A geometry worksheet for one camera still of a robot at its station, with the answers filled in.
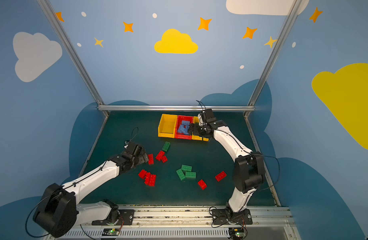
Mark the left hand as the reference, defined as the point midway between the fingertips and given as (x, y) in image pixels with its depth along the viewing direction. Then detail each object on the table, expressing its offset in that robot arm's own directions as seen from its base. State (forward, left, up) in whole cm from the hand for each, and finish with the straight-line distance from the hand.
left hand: (142, 157), depth 88 cm
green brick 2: (-3, -26, -7) cm, 27 cm away
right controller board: (-36, -51, -8) cm, 63 cm away
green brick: (+12, -12, -7) cm, 18 cm away
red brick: (-8, 0, -5) cm, 9 cm away
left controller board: (-36, +10, -8) cm, 38 cm away
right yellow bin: (+30, -33, 0) cm, 45 cm away
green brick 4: (-8, -29, -7) cm, 31 cm away
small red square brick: (+2, -12, -6) cm, 14 cm away
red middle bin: (+37, -21, -5) cm, 43 cm away
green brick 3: (-8, -23, -7) cm, 25 cm away
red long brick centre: (+5, -8, -7) cm, 12 cm away
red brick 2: (-13, -36, -7) cm, 39 cm away
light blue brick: (+26, -24, -4) cm, 35 cm away
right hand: (+15, -32, +9) cm, 36 cm away
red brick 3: (-8, -47, -7) cm, 48 cm away
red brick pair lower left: (-11, -5, -6) cm, 14 cm away
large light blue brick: (+32, -26, -4) cm, 41 cm away
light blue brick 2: (+24, -27, -2) cm, 36 cm away
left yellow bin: (+32, -11, -9) cm, 35 cm away
